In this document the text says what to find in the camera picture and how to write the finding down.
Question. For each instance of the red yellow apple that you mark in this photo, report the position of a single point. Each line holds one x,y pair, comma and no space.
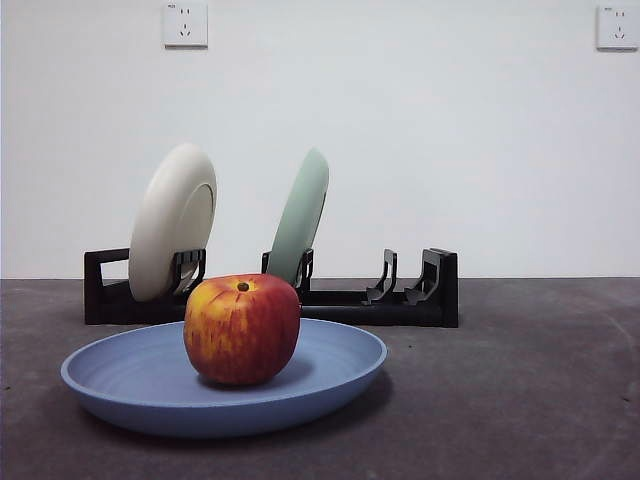
242,330

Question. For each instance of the blue plate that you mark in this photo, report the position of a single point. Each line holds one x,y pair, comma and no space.
150,400

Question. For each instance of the pale green plate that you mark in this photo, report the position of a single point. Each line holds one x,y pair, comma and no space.
302,215

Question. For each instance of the black plate rack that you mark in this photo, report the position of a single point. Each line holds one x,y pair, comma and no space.
380,314

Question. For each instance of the cream white plate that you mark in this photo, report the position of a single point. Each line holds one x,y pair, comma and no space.
165,220

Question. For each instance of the white wall socket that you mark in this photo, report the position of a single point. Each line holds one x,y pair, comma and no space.
618,27
186,25

